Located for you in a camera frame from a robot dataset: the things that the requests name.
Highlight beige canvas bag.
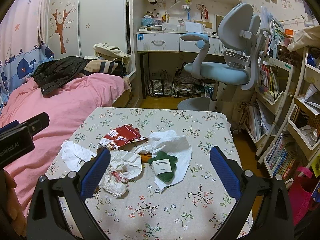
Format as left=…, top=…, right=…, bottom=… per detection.
left=93, top=42, right=131, bottom=63

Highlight pink duvet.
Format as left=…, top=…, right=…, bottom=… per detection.
left=1, top=73, right=131, bottom=215

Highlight pink curtain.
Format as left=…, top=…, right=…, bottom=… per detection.
left=1, top=0, right=51, bottom=68

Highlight white paper wrapper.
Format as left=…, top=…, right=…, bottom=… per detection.
left=107, top=150, right=142, bottom=182

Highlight small white tissue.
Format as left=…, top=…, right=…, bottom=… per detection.
left=98, top=174, right=127, bottom=198

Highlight blue grey desk chair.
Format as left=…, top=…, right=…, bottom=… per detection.
left=177, top=3, right=270, bottom=111

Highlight white rolling book cart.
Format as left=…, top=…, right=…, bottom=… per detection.
left=244, top=7, right=319, bottom=181

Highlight white desk with drawers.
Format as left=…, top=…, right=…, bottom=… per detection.
left=127, top=0, right=241, bottom=99

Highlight striped beige cloth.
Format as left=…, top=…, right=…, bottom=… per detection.
left=80, top=60, right=127, bottom=77

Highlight person's left hand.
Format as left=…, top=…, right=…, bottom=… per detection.
left=1, top=169, right=27, bottom=239

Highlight orange sausage snack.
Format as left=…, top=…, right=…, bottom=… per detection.
left=140, top=154, right=152, bottom=163

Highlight red snack wrapper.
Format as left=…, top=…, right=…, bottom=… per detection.
left=97, top=125, right=148, bottom=150

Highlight floral tablecloth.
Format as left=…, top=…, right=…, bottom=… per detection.
left=44, top=106, right=253, bottom=240

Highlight black jacket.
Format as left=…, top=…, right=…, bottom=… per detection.
left=33, top=56, right=90, bottom=96

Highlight red shopping bag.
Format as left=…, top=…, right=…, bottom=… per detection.
left=289, top=166, right=319, bottom=226

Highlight large white paper towel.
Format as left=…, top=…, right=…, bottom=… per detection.
left=135, top=129, right=192, bottom=192

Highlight whale print blue pillow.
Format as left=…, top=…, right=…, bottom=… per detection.
left=1, top=42, right=54, bottom=108

